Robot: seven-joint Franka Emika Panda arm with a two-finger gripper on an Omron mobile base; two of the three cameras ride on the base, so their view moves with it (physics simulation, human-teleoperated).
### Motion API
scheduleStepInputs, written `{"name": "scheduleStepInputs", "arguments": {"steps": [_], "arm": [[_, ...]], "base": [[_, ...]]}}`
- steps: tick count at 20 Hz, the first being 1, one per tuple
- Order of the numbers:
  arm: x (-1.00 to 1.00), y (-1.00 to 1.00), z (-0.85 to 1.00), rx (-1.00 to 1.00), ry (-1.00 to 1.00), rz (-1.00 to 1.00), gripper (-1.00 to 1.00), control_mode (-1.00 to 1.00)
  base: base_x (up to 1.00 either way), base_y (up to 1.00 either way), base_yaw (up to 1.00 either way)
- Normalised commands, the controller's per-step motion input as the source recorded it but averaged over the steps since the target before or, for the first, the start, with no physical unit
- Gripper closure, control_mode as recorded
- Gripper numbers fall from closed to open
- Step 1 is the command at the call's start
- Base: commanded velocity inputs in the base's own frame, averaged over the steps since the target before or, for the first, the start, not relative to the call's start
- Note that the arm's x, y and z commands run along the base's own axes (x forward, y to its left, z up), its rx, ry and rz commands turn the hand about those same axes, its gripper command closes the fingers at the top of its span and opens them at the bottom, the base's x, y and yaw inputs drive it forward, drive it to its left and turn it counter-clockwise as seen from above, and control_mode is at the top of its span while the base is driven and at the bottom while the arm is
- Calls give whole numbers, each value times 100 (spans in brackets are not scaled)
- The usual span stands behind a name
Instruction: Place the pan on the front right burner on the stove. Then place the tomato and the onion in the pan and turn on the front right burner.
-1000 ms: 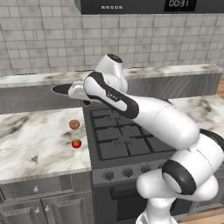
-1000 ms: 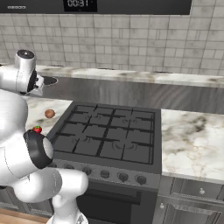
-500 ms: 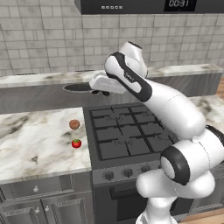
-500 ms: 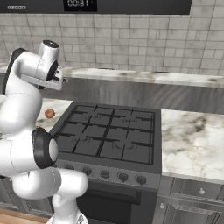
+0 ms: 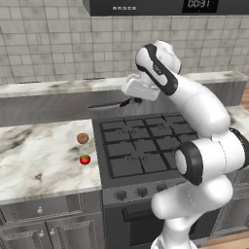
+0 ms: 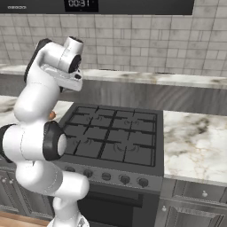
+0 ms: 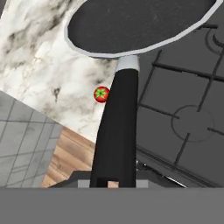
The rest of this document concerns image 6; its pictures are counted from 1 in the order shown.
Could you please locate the orange-brown onion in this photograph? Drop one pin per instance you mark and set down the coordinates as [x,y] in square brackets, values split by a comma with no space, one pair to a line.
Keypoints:
[53,115]

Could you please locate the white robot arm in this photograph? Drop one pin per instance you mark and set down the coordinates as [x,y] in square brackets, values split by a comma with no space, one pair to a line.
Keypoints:
[32,103]

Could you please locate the black stove knob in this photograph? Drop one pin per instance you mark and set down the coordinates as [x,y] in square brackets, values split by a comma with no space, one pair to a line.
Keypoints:
[143,182]
[106,176]
[88,173]
[70,169]
[124,178]

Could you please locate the grey cupboard door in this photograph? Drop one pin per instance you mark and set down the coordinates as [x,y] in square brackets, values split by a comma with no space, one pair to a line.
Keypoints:
[192,214]
[35,201]
[4,192]

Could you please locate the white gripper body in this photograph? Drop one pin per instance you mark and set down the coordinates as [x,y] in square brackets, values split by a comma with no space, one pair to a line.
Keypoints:
[66,79]

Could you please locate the black gas stove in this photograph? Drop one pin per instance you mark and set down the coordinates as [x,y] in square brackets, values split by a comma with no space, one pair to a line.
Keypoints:
[118,133]

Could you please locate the silver drawer knob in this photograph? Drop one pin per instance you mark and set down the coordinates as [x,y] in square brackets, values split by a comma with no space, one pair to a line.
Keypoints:
[204,194]

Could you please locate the grey drawer front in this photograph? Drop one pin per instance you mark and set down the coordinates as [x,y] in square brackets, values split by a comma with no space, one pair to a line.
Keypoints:
[201,192]

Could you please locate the silver cupboard knob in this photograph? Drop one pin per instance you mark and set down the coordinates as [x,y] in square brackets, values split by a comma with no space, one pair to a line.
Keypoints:
[11,181]
[164,208]
[3,179]

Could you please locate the black microwave oven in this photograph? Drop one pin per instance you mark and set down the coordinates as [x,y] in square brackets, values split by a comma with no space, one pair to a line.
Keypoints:
[118,6]

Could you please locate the black oven door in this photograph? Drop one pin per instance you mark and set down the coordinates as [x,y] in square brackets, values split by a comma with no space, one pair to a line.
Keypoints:
[118,209]

